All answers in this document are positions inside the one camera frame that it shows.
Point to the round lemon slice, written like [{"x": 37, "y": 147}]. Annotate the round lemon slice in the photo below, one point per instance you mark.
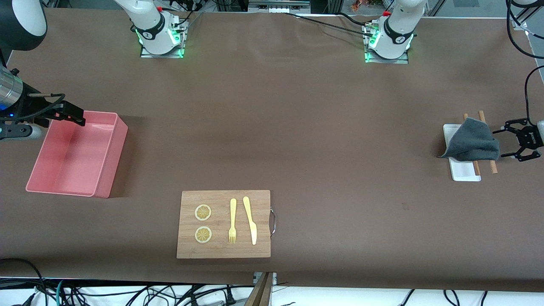
[
  {"x": 203, "y": 212},
  {"x": 203, "y": 234}
]

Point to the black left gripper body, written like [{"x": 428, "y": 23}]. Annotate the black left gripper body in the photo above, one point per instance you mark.
[{"x": 530, "y": 138}]

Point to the small metal bracket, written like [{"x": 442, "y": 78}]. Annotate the small metal bracket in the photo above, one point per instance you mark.
[{"x": 274, "y": 278}]

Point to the brown wooden beam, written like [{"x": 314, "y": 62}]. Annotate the brown wooden beam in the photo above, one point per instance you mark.
[{"x": 260, "y": 293}]

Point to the silver metal frame rail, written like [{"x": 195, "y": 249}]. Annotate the silver metal frame rail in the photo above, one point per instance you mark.
[{"x": 278, "y": 6}]

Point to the aluminium extrusion bar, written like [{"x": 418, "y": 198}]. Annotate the aluminium extrusion bar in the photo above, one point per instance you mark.
[{"x": 519, "y": 23}]

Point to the small orange red object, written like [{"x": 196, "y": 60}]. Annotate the small orange red object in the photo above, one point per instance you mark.
[{"x": 359, "y": 5}]

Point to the yellow plastic knife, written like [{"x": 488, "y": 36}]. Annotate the yellow plastic knife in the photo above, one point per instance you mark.
[{"x": 251, "y": 225}]

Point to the black power plug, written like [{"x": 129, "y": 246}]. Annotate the black power plug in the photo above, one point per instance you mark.
[{"x": 230, "y": 296}]

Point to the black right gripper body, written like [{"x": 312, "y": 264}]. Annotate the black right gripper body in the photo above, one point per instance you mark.
[{"x": 30, "y": 105}]

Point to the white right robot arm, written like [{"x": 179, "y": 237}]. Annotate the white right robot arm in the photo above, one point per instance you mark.
[{"x": 148, "y": 25}]

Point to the white rectangular tray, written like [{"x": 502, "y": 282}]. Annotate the white rectangular tray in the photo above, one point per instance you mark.
[{"x": 463, "y": 172}]

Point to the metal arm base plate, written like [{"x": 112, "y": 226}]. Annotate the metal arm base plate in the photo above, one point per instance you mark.
[
  {"x": 163, "y": 53},
  {"x": 386, "y": 60}
]

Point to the pink plastic bin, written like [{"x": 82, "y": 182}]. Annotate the pink plastic bin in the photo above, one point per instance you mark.
[{"x": 72, "y": 157}]

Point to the dark grey microfibre cloth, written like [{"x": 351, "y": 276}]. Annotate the dark grey microfibre cloth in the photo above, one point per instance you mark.
[{"x": 471, "y": 142}]

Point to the yellow plastic fork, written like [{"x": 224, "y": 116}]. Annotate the yellow plastic fork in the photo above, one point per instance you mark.
[{"x": 233, "y": 212}]

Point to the brown table cover sheet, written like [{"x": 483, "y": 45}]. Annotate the brown table cover sheet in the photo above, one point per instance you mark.
[{"x": 340, "y": 127}]

